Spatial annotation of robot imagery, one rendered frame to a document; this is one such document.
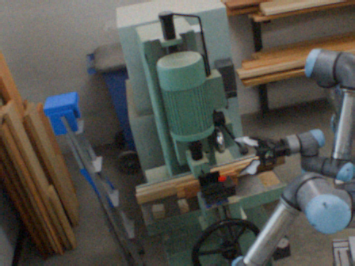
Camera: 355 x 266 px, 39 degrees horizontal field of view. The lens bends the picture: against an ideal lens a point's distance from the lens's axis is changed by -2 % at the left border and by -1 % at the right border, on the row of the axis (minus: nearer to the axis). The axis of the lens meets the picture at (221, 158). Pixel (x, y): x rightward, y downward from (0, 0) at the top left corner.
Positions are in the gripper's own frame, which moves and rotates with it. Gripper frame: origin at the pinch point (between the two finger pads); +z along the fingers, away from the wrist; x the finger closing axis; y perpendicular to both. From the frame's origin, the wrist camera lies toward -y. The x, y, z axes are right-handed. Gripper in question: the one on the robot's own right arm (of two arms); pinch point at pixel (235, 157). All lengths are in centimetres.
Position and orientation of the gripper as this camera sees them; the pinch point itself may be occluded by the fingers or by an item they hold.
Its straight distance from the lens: 194.4
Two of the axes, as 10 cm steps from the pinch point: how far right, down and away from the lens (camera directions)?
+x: 1.4, 8.7, 4.7
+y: 2.6, 4.2, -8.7
